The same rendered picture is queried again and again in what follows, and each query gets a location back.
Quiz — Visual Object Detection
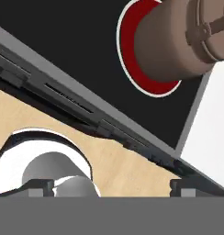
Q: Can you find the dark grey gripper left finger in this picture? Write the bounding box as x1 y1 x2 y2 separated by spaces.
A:
0 178 55 198

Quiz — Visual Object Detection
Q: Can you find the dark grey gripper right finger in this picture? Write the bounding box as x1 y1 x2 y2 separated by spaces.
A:
169 177 224 198

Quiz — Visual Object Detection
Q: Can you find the dark grey stove knob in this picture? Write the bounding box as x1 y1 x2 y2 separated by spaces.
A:
0 69 29 89
96 118 119 140
150 151 181 171

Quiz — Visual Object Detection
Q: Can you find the white and black round object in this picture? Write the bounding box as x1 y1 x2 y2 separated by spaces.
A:
0 128 102 198

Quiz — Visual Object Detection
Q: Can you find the brown kettle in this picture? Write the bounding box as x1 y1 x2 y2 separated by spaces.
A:
133 0 224 84

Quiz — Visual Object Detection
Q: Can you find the black glass stove grey frame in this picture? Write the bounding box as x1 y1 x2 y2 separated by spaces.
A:
0 0 224 196

